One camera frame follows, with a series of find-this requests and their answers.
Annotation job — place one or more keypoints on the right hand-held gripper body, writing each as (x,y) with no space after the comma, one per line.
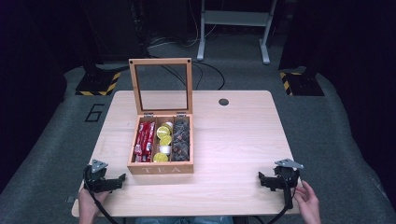
(288,177)

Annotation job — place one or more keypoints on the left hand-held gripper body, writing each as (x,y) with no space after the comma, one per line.
(97,179)

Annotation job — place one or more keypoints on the wooden tea box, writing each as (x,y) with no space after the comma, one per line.
(137,169)

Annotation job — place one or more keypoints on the person's left hand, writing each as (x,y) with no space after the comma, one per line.
(90,202)

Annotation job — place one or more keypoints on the person's right hand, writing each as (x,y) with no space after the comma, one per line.
(308,202)

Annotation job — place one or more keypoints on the red sachet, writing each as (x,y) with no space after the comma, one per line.
(151,138)
(144,140)
(138,141)

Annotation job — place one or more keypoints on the pile of dark tea bags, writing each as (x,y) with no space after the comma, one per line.
(181,140)

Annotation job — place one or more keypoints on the person's legs in jeans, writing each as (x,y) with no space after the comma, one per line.
(183,220)

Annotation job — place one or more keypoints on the black hazard striped stand base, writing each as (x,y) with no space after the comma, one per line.
(98,84)
(303,84)

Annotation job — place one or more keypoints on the white metal stand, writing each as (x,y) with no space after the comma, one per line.
(236,18)

